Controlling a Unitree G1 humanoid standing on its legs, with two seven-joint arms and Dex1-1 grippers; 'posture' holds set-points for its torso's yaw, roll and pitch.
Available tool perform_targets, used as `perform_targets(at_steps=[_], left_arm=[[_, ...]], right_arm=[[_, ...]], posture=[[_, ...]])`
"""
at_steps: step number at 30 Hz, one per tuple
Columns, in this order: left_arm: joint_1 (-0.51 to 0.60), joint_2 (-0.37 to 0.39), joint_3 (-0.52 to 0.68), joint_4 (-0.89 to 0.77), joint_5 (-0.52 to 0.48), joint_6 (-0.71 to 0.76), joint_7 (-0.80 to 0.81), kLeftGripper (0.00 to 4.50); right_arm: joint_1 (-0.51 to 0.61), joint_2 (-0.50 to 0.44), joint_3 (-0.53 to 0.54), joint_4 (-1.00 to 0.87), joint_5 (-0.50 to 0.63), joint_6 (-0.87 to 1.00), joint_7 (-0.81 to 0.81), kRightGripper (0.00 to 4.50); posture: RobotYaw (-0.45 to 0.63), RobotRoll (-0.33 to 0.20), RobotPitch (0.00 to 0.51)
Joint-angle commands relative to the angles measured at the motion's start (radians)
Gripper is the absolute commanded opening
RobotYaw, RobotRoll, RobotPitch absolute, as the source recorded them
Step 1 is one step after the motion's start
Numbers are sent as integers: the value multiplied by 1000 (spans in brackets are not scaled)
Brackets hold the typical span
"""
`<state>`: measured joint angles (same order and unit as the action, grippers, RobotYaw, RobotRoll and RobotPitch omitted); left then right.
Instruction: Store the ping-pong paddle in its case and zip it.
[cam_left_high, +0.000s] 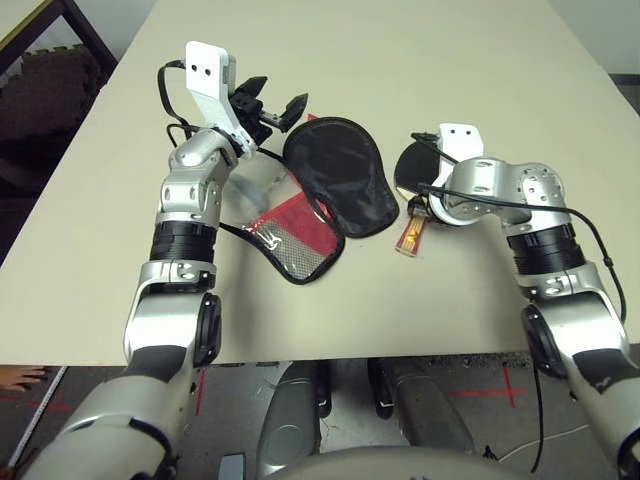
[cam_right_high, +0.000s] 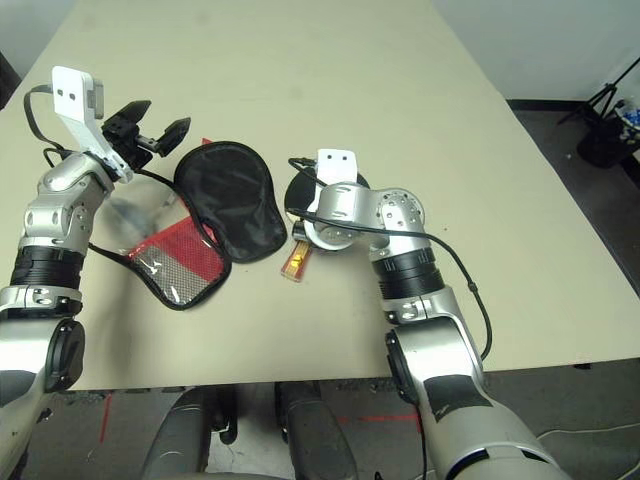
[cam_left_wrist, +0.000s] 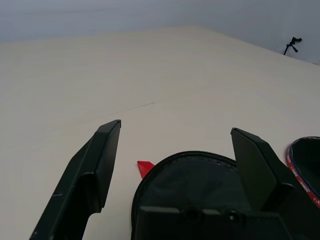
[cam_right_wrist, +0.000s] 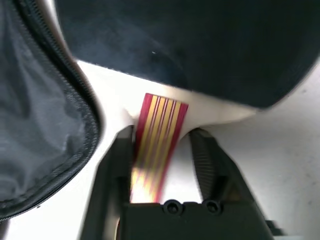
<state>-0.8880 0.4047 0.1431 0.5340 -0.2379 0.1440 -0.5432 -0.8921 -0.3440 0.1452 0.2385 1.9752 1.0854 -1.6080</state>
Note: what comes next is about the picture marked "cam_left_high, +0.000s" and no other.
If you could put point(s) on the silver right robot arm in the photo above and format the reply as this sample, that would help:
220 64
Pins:
575 310

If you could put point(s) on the grey right robot leg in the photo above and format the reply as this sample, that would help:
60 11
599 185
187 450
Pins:
425 405

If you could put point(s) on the black red paddle case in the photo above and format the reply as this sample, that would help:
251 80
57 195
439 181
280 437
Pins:
340 175

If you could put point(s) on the white measuring tape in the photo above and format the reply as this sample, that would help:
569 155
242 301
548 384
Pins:
42 410

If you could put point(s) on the red floor tape cross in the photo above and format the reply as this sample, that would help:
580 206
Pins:
509 392

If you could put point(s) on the grey blue rectangular block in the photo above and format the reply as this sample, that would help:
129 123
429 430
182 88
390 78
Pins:
232 467

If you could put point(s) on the grey left robot leg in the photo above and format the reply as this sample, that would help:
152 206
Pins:
290 420

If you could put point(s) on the bystander bare hand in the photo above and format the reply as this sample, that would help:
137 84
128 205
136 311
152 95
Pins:
17 380

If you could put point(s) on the grey robot leg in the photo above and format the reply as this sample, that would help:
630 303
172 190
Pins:
290 420
425 405

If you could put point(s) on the black rubber ping-pong paddle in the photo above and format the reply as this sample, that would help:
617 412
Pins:
412 167

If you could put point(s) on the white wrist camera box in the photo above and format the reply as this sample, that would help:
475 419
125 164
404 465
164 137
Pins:
207 75
462 142

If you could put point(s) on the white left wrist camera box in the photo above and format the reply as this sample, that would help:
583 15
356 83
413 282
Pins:
207 75

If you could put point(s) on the dark framed side table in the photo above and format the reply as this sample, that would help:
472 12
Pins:
90 30

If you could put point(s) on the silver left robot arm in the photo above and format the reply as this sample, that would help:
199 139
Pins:
165 310

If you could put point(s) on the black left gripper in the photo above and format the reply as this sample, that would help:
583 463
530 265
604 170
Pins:
250 112

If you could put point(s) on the grey robot torso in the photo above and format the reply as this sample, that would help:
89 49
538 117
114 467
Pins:
380 465

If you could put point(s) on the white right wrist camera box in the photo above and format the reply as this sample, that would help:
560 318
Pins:
462 142

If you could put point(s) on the dark brown foam mat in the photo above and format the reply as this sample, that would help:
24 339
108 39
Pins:
50 95

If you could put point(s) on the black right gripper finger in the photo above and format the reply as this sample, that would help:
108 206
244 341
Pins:
417 206

